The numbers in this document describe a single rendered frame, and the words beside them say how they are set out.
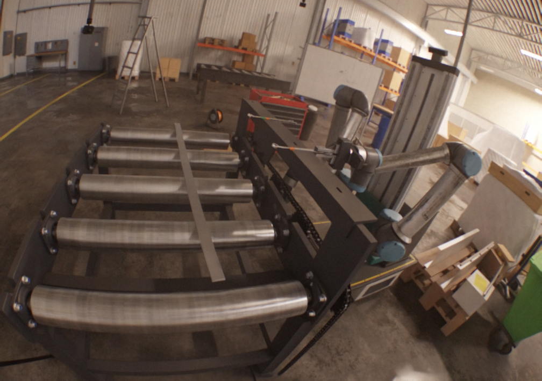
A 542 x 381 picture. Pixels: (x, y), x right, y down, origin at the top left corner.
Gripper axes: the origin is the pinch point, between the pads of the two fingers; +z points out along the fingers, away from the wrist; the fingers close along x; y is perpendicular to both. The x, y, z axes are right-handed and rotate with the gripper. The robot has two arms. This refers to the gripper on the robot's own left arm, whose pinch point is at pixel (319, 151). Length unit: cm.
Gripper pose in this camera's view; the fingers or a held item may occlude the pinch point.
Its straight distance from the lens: 97.0
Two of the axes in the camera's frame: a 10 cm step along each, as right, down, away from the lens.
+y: -3.2, -5.2, 7.9
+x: 2.3, -8.5, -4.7
